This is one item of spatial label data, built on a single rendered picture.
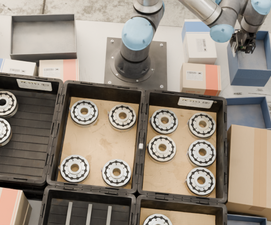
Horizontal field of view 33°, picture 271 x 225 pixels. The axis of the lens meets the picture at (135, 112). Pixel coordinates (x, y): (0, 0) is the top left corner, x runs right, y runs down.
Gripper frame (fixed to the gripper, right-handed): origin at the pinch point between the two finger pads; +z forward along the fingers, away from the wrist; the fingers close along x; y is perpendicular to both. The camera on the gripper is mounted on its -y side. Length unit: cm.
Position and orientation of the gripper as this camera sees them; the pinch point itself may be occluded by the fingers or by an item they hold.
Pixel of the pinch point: (235, 50)
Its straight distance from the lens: 197.1
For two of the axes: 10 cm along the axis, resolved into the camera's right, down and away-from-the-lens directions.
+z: -0.7, 4.4, 8.9
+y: -0.1, 9.0, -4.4
